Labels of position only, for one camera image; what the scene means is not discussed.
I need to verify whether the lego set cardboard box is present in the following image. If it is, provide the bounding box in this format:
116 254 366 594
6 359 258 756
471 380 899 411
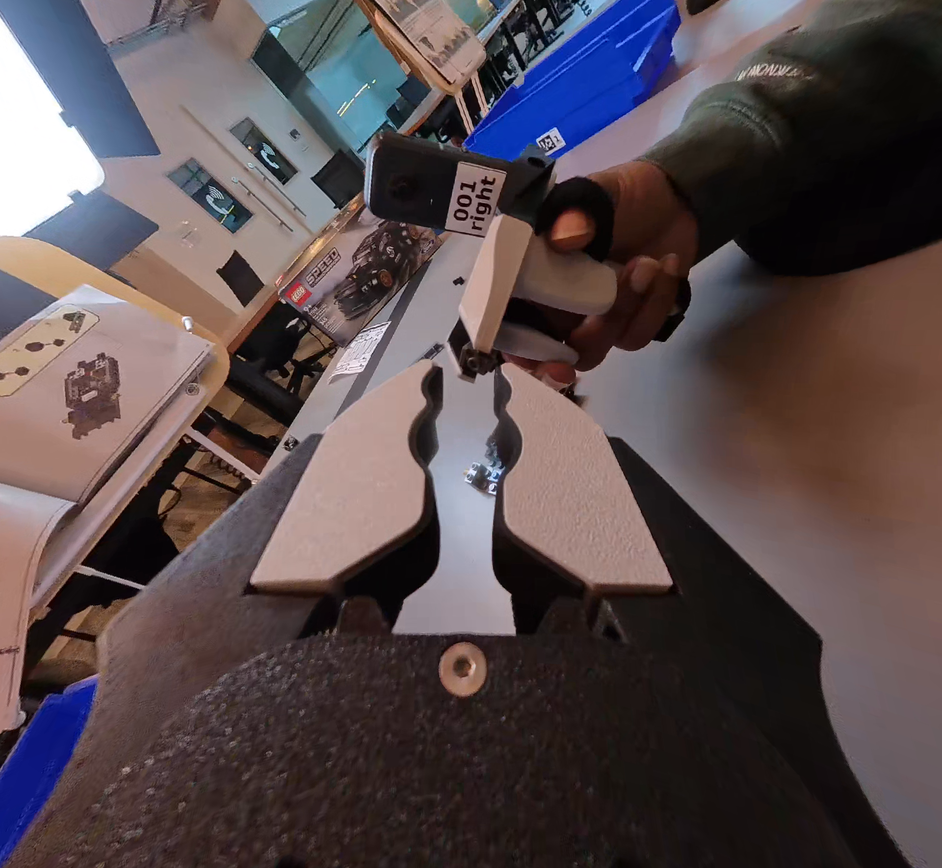
280 221 441 348

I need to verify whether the white book stand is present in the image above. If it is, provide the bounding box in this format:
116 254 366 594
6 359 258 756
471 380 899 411
0 236 232 734

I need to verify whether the framed wall picture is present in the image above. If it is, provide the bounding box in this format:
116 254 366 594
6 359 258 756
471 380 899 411
232 118 301 187
167 159 254 235

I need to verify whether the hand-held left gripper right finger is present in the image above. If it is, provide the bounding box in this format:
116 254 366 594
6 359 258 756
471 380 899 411
491 365 675 597

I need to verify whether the small black lego pin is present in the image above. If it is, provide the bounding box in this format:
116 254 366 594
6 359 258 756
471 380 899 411
449 342 498 379

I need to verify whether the person's right forearm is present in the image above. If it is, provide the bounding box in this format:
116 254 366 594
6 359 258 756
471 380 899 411
644 0 942 277

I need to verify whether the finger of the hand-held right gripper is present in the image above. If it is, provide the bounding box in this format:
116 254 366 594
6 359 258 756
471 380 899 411
460 213 535 358

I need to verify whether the person's right hand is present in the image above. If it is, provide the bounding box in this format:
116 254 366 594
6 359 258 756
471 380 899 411
508 162 702 392

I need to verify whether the black office chair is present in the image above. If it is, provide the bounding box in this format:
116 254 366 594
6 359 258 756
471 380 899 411
218 250 319 430

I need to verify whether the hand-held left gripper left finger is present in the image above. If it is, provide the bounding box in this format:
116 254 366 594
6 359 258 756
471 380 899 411
251 362 444 597

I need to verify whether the small white printed sheet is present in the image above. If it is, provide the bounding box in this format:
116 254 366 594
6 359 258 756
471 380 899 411
330 319 393 385

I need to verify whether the blue plastic bin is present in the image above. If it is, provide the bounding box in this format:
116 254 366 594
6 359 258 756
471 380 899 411
469 0 682 162
0 677 98 857

